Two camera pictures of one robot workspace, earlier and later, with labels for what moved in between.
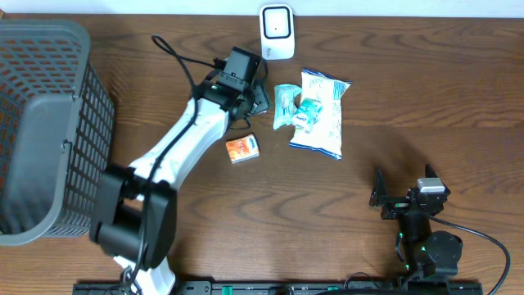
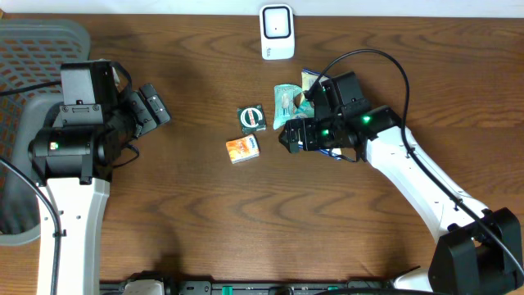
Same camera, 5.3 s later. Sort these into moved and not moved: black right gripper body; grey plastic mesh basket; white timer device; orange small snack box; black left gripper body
Moved: black right gripper body; black left gripper body
Not moved: white timer device; grey plastic mesh basket; orange small snack box
